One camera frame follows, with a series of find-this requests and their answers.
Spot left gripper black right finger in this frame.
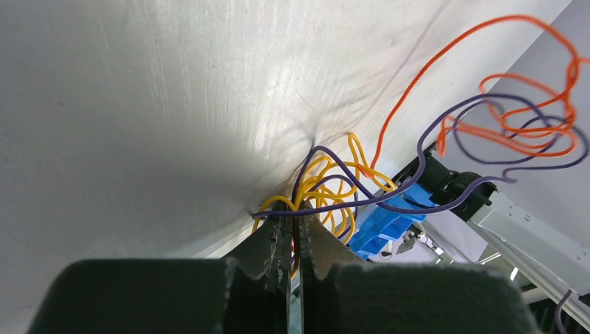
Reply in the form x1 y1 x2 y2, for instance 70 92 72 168
298 214 539 333

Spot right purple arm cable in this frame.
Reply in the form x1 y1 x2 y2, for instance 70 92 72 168
552 288 575 334

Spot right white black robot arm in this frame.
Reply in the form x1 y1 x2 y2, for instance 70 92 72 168
451 182 589 333

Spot blue plastic bin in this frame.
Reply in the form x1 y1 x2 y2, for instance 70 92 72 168
348 184 435 260

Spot coloured wire bundle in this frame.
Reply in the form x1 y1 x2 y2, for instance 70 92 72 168
250 15 590 280

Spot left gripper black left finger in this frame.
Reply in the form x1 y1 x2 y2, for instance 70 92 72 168
29 216 292 333

